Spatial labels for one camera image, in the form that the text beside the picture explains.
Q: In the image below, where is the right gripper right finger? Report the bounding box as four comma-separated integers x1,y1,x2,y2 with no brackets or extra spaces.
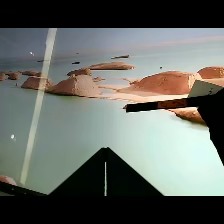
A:
106,147,165,197

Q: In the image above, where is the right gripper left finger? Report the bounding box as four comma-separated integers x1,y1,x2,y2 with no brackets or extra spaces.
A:
48,147,107,197

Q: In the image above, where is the black garment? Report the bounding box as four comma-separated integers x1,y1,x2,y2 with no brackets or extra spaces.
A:
125,79,224,167

